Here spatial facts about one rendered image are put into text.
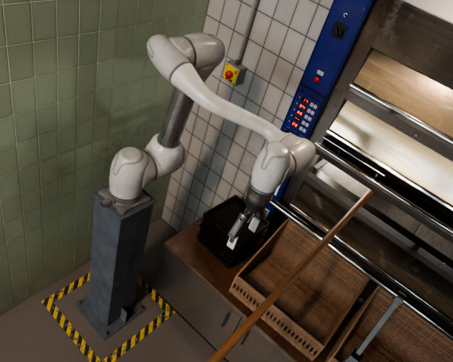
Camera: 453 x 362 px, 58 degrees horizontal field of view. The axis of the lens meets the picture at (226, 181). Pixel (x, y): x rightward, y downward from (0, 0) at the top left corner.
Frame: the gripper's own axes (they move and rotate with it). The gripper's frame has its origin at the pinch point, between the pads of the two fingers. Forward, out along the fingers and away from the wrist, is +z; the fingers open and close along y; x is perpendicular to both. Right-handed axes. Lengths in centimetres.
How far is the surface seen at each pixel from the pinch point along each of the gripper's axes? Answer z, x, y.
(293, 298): 73, 20, -57
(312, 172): 13, -8, -82
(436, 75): -60, 19, -79
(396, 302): 18, 59, -43
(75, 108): 2, -101, -1
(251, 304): 70, 7, -33
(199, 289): 86, -23, -29
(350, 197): 13, 15, -82
